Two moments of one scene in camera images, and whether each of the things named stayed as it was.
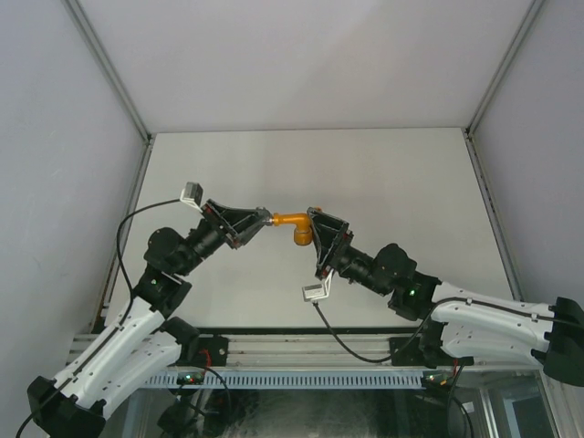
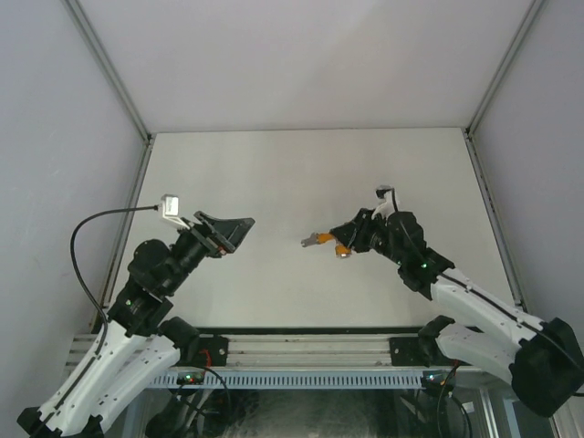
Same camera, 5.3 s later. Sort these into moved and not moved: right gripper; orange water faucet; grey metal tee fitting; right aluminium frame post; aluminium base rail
Moved: grey metal tee fitting; right gripper; orange water faucet
Not moved: aluminium base rail; right aluminium frame post
